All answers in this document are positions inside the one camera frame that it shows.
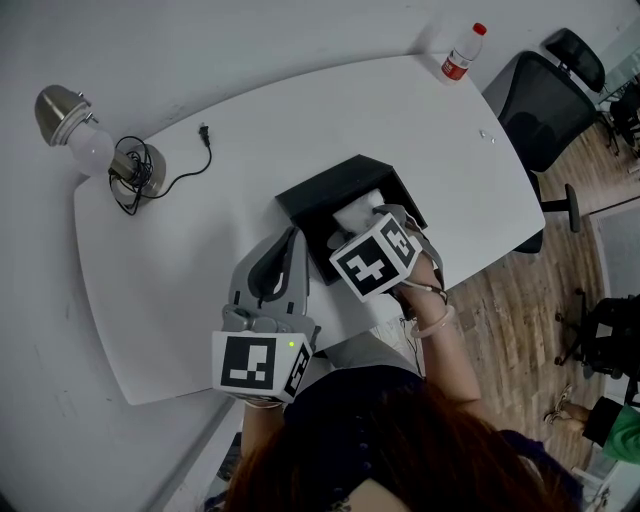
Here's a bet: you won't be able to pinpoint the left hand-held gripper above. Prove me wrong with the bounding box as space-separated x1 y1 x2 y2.
210 225 321 404

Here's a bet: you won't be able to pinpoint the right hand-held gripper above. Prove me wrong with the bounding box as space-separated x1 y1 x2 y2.
327 203 445 303

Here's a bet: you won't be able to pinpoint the white cloth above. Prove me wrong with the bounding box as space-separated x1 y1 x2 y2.
332 189 386 237

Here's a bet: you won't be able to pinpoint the person's left forearm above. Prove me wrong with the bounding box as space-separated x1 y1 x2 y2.
240 399 287 471

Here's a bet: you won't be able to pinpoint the person's right forearm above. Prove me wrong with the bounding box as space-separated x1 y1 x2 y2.
399 249 484 404

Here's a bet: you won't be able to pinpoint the black rectangular box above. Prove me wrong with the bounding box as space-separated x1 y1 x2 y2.
275 153 430 286

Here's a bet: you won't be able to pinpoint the person's light grey trousers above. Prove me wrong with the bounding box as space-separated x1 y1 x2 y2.
314 329 426 382

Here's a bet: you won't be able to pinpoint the right wrist pale bangle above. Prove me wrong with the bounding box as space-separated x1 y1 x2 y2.
410 303 457 339

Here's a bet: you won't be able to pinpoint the person's dark top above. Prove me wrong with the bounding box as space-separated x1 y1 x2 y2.
204 367 581 512

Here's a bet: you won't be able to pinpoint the red label plastic bottle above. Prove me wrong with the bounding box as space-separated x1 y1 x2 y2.
440 22 488 86

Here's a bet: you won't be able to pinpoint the black mesh office chair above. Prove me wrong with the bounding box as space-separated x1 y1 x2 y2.
482 27 606 255

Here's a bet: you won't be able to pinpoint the black swivel chair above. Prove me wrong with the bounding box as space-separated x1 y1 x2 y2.
554 287 640 381

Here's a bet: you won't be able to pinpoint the silver desk lamp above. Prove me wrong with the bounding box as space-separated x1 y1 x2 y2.
33 83 167 201

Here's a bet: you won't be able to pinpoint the black lamp power cable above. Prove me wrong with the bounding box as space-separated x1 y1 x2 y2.
108 122 214 217

